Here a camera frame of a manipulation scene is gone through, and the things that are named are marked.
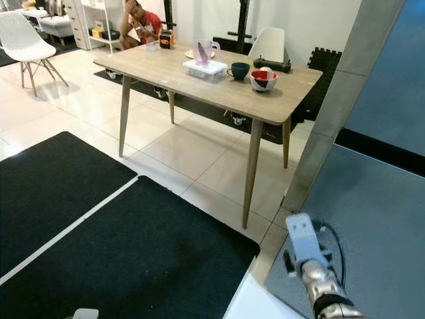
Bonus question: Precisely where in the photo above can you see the grey fridge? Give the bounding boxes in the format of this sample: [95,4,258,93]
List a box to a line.
[344,0,425,138]

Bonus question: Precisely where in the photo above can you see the black floor mat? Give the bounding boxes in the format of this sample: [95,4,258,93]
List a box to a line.
[0,130,139,278]
[0,175,262,319]

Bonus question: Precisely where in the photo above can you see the black foam puzzle tiles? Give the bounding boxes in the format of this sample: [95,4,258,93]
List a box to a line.
[299,45,343,123]

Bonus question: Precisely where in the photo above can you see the red and white bowl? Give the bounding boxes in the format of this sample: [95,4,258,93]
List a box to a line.
[249,66,280,93]

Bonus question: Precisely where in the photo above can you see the light wooden table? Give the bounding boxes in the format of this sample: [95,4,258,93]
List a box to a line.
[94,41,323,231]

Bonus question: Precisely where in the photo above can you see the dark teal mug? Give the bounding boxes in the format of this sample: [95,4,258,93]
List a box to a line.
[226,61,252,82]

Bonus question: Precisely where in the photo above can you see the long black table gadget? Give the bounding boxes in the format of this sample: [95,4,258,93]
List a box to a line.
[252,56,294,74]

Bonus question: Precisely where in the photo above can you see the white tissue box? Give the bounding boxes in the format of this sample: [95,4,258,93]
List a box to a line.
[183,59,230,84]

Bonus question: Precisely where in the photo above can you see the white shell chair wooden legs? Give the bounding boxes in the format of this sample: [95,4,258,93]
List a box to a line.
[0,9,70,97]
[247,26,287,64]

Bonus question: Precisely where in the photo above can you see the clear pink pitcher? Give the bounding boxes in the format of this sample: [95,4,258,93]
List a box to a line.
[193,39,222,66]

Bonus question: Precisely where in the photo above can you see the black metal upright stand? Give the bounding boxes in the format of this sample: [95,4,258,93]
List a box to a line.
[212,0,255,56]
[162,0,175,32]

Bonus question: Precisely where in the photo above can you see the orange and black device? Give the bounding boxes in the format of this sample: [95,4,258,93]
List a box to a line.
[159,29,176,50]

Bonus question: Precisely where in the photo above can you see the white ottoman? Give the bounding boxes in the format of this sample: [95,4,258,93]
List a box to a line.
[37,15,74,47]

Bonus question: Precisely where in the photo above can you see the person in red shirt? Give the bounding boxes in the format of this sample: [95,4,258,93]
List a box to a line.
[120,0,164,51]

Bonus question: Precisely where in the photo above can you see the white shelf unit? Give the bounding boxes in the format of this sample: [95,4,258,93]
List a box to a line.
[62,0,128,52]

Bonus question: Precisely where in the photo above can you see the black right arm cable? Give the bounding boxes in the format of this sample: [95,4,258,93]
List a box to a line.
[314,220,347,288]

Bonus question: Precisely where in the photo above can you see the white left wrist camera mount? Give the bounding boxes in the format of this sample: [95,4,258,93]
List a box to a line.
[72,308,101,319]

